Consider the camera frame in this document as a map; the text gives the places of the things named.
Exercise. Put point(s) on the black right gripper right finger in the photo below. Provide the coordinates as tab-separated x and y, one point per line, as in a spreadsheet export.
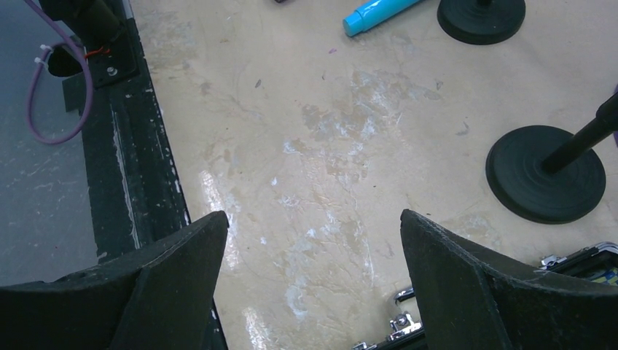
471	297

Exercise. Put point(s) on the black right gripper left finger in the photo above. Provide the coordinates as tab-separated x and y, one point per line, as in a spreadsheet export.
157	297

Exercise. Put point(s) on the black round-base stand front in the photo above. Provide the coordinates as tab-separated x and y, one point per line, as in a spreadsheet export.
546	174

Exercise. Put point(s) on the black round-base stand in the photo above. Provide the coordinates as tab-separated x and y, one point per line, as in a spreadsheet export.
546	174
481	22

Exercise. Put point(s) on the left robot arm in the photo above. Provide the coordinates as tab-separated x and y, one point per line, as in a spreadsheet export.
92	21

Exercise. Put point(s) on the black poker chip case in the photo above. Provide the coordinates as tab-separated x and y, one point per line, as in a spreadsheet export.
596	263

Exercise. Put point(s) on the blue plastic microphone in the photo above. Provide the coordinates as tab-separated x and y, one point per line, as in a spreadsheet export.
373	13

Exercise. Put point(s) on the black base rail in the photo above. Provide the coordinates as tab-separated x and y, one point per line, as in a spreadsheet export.
135	194

